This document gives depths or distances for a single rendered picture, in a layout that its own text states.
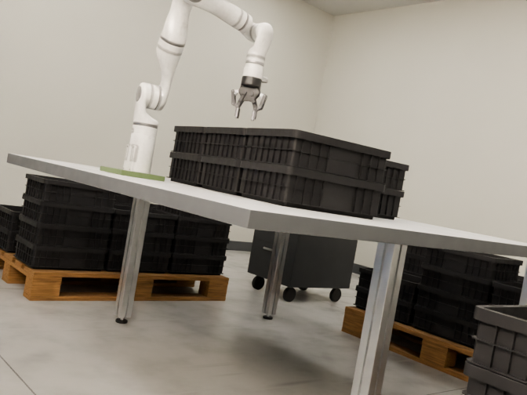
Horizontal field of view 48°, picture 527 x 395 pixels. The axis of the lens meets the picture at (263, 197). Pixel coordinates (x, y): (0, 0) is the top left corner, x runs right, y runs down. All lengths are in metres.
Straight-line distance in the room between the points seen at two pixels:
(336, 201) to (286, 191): 0.19
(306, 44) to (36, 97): 3.04
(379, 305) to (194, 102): 4.38
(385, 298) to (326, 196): 0.37
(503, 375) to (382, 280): 0.57
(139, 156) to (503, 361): 1.46
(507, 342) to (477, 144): 4.44
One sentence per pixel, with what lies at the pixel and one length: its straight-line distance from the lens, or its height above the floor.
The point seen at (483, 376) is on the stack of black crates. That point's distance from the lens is 1.24.
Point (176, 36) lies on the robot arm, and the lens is 2.16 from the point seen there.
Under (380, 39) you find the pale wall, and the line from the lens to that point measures 6.54.
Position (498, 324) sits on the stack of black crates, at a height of 0.57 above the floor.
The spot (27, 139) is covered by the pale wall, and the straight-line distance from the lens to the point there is 5.15.
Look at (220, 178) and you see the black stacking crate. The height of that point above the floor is 0.75.
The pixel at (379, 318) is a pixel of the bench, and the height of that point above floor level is 0.44.
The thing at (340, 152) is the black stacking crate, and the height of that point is 0.89.
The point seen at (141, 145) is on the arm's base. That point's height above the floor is 0.82.
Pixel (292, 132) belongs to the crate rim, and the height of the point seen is 0.92.
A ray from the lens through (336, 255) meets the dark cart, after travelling 4.19.
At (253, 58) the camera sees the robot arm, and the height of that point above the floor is 1.20.
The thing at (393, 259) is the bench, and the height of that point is 0.61.
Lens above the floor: 0.76
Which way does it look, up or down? 1 degrees down
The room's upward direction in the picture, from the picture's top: 10 degrees clockwise
